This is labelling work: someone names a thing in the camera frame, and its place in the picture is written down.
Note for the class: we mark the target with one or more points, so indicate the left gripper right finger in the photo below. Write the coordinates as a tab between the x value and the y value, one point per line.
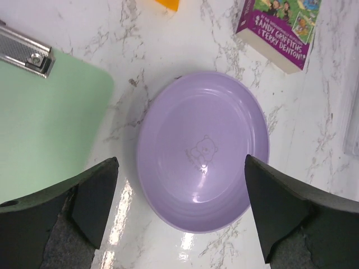
300	226

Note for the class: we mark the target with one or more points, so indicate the purple treehouse book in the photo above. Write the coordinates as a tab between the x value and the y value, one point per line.
281	31

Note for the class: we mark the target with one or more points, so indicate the purple plastic plate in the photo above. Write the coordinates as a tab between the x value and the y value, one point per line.
192	147

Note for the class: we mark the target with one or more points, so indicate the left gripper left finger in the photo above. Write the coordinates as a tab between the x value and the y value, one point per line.
60	226

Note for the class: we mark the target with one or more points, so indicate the orange cutting mat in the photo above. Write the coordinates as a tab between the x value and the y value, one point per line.
170	4

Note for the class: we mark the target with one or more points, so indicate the green clipboard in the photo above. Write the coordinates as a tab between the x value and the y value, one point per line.
52	105

